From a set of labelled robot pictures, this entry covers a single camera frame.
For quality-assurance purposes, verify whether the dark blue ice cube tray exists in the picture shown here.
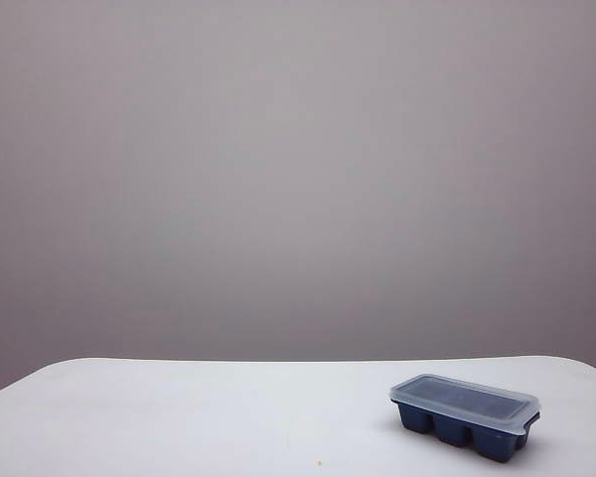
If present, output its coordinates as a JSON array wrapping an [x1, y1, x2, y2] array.
[[397, 401, 541, 455]]

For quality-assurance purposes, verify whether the clear plastic tray lid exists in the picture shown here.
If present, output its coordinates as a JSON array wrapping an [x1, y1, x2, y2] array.
[[388, 373, 543, 431]]

